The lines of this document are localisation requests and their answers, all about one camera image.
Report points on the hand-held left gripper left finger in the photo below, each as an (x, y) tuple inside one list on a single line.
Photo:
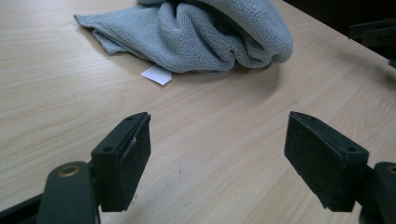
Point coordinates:
[(120, 161)]

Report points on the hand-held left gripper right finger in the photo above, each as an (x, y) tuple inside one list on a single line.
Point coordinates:
[(323, 161)]

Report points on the grey-blue terry towel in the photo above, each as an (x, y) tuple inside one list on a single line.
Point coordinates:
[(199, 37)]

